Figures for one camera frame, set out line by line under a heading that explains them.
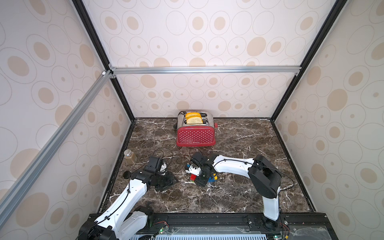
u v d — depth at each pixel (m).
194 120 0.92
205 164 0.66
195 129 0.90
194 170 0.80
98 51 0.81
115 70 0.90
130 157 0.88
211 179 0.87
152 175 0.59
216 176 0.86
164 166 0.68
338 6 0.67
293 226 0.74
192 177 0.82
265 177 0.49
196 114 0.94
